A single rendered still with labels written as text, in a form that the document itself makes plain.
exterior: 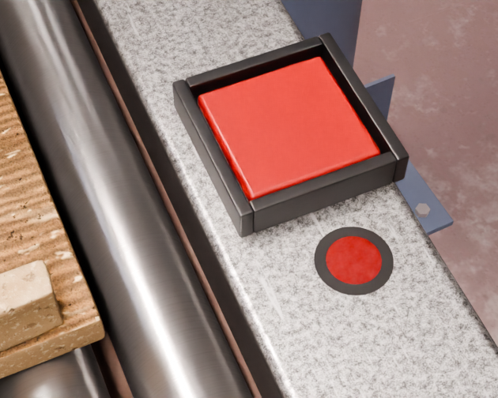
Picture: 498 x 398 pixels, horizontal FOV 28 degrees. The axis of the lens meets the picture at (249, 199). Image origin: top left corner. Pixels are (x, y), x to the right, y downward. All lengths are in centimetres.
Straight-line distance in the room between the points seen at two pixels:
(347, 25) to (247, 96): 78
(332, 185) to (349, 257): 3
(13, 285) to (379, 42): 143
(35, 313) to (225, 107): 13
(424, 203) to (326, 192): 112
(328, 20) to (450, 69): 58
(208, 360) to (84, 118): 13
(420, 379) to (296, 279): 6
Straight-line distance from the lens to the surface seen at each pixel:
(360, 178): 41
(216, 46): 47
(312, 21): 116
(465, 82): 170
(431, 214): 152
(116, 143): 43
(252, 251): 40
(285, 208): 40
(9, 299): 35
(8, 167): 41
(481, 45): 177
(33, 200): 40
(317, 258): 40
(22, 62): 47
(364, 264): 40
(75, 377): 38
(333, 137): 42
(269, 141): 41
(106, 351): 43
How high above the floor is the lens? 126
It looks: 56 degrees down
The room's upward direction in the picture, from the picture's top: straight up
